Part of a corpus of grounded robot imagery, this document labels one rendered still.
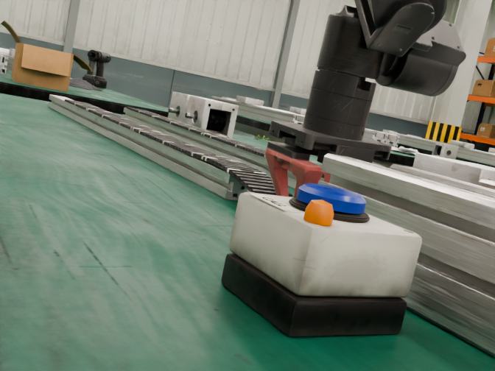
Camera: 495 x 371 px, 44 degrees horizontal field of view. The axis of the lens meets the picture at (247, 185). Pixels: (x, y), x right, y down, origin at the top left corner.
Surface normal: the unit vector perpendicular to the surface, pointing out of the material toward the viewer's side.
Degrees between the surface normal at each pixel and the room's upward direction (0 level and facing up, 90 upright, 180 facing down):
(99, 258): 0
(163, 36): 90
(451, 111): 90
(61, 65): 69
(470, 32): 90
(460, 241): 90
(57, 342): 0
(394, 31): 138
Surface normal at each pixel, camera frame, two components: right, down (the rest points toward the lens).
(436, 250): -0.85, -0.11
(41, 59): 0.44, -0.17
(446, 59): 0.11, 0.86
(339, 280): 0.48, 0.22
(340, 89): -0.18, 0.17
